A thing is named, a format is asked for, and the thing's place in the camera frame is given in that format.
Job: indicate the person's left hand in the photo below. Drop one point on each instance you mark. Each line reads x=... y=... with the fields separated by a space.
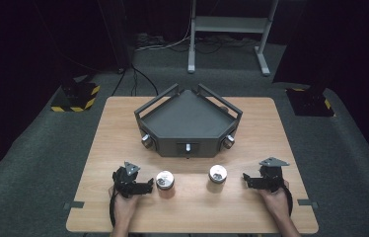
x=123 y=207

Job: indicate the person's right hand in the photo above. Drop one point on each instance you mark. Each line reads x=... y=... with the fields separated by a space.
x=276 y=202

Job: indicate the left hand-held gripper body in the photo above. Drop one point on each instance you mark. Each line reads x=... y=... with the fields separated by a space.
x=125 y=181

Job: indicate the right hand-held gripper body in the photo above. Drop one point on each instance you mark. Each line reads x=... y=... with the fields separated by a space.
x=270 y=177

